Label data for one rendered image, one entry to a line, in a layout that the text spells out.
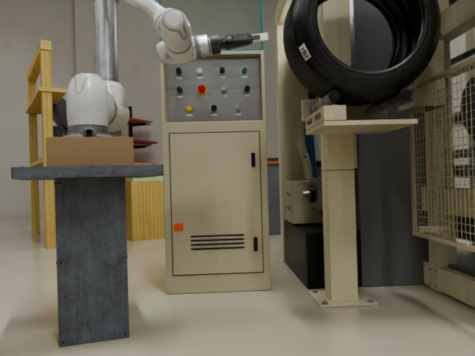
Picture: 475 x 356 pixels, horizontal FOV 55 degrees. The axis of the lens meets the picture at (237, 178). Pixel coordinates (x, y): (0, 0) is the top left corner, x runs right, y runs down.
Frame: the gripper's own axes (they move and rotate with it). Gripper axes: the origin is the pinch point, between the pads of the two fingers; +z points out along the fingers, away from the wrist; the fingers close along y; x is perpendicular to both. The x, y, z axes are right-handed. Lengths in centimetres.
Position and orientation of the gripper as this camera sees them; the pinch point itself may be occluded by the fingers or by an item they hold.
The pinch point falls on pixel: (259, 37)
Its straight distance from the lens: 190.9
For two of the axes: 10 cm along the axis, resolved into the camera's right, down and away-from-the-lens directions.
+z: 9.8, -1.7, 0.4
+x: 1.7, 9.9, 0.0
